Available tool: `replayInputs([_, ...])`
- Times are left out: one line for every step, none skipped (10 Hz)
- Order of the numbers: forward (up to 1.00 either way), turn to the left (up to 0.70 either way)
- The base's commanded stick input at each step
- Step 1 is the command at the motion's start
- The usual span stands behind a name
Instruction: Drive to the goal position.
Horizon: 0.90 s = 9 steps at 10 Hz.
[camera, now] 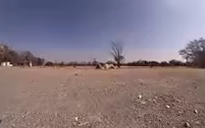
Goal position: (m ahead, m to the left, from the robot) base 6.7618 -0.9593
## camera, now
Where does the bare leafless tree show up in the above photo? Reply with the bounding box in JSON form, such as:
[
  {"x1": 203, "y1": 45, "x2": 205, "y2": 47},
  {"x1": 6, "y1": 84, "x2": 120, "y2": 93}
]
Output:
[{"x1": 110, "y1": 40, "x2": 126, "y2": 69}]

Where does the brown dirt ground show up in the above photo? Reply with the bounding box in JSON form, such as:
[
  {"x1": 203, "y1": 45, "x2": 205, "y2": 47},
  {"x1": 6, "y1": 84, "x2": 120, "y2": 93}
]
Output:
[{"x1": 0, "y1": 65, "x2": 205, "y2": 128}]

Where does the row of distant trees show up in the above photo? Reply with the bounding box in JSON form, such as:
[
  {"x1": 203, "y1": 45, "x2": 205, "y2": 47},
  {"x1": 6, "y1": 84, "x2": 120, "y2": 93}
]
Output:
[{"x1": 44, "y1": 58, "x2": 191, "y2": 68}]

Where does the group of trees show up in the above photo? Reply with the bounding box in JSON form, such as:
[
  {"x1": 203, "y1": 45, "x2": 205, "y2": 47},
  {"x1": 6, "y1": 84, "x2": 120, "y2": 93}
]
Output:
[{"x1": 0, "y1": 40, "x2": 46, "y2": 67}]

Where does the white building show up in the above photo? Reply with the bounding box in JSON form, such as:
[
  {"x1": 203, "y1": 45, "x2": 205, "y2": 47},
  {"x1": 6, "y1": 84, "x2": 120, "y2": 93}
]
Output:
[{"x1": 1, "y1": 61, "x2": 14, "y2": 68}]

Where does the large leafy tree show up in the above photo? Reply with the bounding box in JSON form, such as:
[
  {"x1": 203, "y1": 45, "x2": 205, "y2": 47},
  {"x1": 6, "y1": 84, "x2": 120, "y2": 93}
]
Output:
[{"x1": 178, "y1": 37, "x2": 205, "y2": 69}]

